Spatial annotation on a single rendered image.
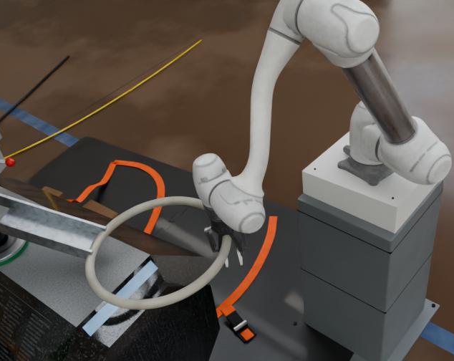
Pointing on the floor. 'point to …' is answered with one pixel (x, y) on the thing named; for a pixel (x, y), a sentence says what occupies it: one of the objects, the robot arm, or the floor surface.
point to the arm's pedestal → (367, 277)
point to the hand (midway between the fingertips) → (232, 256)
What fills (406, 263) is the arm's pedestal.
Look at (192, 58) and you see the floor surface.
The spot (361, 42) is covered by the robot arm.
